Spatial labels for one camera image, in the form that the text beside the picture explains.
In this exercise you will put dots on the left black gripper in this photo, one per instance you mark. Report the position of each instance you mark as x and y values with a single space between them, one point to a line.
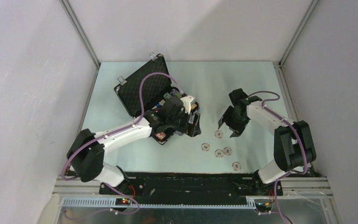
193 129

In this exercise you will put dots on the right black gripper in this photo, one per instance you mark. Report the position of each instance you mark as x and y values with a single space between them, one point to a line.
237 129

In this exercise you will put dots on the white red chip stack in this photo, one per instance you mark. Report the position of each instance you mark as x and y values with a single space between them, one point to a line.
220 153

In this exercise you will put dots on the black poker set case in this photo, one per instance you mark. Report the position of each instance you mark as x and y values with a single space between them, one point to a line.
144 88

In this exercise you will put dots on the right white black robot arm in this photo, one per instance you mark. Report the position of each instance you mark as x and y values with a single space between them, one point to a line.
293 143

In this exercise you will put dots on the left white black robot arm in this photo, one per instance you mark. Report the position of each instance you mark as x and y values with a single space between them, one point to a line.
89 150

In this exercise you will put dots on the red white chip row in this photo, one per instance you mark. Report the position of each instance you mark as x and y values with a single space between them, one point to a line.
160 136

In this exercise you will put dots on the blue white chip stack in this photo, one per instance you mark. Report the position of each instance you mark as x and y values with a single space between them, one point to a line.
176 93

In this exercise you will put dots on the green poker chip stack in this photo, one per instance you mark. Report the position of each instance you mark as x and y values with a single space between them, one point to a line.
167 96

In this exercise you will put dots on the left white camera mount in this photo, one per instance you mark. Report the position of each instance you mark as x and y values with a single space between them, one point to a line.
188 101

